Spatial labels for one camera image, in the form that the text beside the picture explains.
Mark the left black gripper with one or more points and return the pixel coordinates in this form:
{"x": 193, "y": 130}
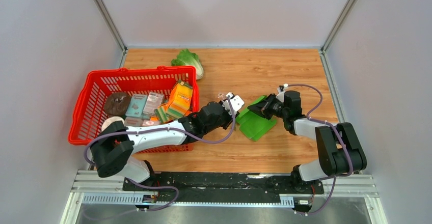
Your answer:
{"x": 230, "y": 120}

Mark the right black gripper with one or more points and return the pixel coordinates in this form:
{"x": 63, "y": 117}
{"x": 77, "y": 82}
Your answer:
{"x": 263, "y": 106}

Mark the green paper box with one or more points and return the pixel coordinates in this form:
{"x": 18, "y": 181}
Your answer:
{"x": 252, "y": 125}

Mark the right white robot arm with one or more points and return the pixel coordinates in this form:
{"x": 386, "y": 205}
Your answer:
{"x": 339, "y": 150}

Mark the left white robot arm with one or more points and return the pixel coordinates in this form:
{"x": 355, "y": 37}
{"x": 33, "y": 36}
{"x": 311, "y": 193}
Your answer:
{"x": 112, "y": 151}

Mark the pink small box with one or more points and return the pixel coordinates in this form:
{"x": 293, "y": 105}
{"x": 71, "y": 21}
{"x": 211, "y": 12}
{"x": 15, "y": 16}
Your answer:
{"x": 154, "y": 100}

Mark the teal small box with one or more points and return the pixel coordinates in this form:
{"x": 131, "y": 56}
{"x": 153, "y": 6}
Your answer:
{"x": 136, "y": 106}

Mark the grey pink flat box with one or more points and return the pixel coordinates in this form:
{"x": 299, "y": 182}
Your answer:
{"x": 133, "y": 122}

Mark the small clear plastic piece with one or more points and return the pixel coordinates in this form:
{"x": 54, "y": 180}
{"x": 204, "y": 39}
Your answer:
{"x": 221, "y": 95}

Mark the orange yellow carton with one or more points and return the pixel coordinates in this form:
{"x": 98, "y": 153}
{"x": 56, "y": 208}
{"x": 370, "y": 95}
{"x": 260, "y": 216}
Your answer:
{"x": 180, "y": 99}

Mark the green striped sponge pack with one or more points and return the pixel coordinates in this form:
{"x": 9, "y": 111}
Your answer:
{"x": 161, "y": 114}

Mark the green lettuce head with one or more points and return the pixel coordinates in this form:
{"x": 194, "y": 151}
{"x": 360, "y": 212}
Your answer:
{"x": 187, "y": 58}

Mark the brown round bread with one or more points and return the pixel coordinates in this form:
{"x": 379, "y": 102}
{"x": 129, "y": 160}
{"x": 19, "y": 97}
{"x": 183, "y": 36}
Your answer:
{"x": 117, "y": 104}

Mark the white toilet paper roll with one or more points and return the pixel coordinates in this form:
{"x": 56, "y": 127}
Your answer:
{"x": 111, "y": 120}

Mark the red plastic basket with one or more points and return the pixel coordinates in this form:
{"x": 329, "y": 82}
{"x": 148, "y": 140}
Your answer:
{"x": 89, "y": 115}

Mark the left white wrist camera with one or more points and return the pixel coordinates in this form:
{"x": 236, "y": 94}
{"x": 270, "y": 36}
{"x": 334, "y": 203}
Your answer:
{"x": 232, "y": 103}

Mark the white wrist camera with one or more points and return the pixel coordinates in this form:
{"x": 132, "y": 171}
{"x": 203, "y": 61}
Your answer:
{"x": 281, "y": 92}
{"x": 232, "y": 103}

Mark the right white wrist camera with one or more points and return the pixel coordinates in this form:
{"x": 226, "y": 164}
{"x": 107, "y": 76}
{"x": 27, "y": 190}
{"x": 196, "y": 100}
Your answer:
{"x": 281, "y": 92}

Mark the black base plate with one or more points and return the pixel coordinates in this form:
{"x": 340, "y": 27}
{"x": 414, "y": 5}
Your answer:
{"x": 230, "y": 187}

